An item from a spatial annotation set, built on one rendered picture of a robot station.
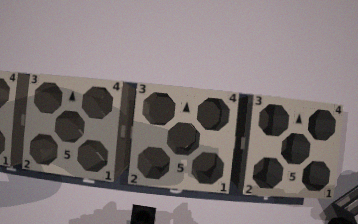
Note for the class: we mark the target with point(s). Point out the beige bucket adapter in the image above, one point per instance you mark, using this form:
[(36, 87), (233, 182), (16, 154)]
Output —
[(192, 109), (101, 145), (286, 118), (13, 101)]

